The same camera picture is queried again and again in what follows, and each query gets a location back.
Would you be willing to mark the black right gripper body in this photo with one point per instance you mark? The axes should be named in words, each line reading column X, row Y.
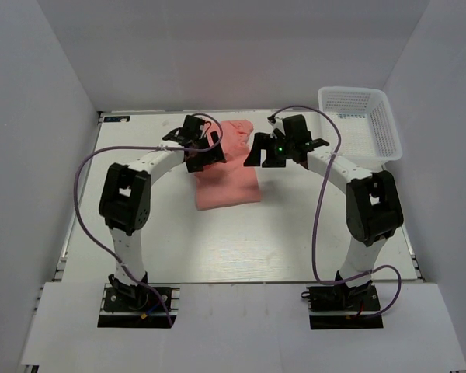
column 279, row 149

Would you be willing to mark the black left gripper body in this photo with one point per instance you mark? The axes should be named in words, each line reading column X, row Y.
column 205, row 158

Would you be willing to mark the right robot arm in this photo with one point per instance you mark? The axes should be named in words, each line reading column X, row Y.
column 373, row 209

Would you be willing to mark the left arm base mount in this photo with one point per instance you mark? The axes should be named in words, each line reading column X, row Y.
column 118, row 311

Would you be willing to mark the white plastic basket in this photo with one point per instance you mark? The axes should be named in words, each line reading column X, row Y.
column 366, row 124

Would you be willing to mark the dark label sticker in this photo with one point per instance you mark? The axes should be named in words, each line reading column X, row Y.
column 116, row 119

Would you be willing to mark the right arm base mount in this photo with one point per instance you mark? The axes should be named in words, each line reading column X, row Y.
column 329, row 310

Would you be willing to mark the pink t shirt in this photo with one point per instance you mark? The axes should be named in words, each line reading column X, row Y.
column 230, row 183

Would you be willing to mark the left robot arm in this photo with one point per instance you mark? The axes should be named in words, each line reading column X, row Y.
column 125, row 203

